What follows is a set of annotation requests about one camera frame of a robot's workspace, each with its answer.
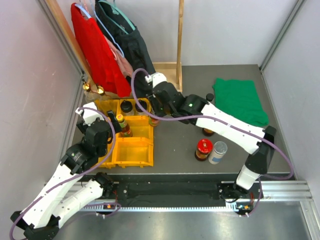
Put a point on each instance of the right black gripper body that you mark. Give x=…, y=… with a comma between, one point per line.
x=158, y=110

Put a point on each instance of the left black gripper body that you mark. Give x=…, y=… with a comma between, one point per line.
x=117, y=127

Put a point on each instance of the sauce bottle yellow cap front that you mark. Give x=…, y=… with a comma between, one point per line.
x=125, y=127

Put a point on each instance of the sauce bottle yellow cap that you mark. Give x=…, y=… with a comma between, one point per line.
x=153, y=121
x=125, y=127

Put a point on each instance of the black lid spice shaker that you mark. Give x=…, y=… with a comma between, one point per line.
x=145, y=104
x=127, y=108

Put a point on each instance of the glass oil bottle gold spout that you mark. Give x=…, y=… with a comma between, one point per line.
x=90, y=96

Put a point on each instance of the red lid sauce jar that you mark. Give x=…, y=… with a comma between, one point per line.
x=207, y=132
x=203, y=148

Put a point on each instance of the red lid sauce jar front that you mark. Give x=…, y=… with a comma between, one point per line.
x=203, y=148

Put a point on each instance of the grey lid salt jar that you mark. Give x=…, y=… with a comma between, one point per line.
x=219, y=150

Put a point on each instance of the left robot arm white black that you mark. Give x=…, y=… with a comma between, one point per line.
x=47, y=214

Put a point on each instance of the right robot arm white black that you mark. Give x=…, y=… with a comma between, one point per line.
x=198, y=111

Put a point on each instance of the yellow plastic bin organizer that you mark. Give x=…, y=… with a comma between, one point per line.
x=135, y=151

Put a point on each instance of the wooden clothes rack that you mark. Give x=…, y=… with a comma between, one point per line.
x=172, y=70

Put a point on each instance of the small black cap bottle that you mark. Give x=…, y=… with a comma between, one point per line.
x=209, y=97

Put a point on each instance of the pink garment on hanger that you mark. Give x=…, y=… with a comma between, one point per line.
x=124, y=66

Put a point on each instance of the red shirt on hanger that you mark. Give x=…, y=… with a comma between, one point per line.
x=105, y=70

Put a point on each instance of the green cloth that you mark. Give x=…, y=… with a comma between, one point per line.
x=239, y=98

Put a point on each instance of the black garment on hanger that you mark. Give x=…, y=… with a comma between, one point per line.
x=119, y=29

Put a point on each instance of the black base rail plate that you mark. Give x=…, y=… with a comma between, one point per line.
x=175, y=190

